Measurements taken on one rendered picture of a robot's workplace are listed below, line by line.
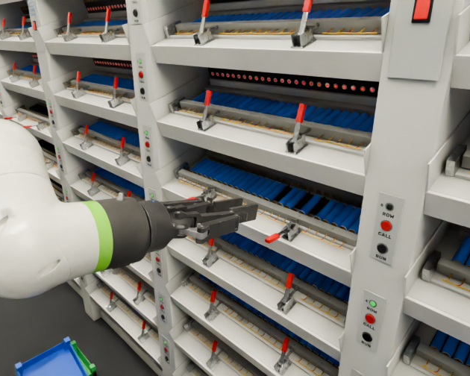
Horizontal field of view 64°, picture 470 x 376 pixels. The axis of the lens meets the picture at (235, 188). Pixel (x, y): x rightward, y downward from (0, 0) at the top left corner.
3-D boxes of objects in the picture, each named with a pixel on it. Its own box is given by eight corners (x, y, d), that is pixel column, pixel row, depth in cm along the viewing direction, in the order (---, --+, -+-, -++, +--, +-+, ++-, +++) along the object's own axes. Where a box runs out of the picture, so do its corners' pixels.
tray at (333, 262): (353, 289, 72) (351, 254, 66) (165, 198, 111) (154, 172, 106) (400, 225, 82) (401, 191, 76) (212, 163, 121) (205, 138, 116)
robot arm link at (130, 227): (115, 207, 44) (81, 186, 50) (110, 295, 47) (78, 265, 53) (158, 201, 49) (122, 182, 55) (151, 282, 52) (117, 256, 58)
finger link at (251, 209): (227, 207, 63) (230, 209, 63) (255, 203, 68) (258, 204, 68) (225, 224, 64) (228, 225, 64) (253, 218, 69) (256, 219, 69)
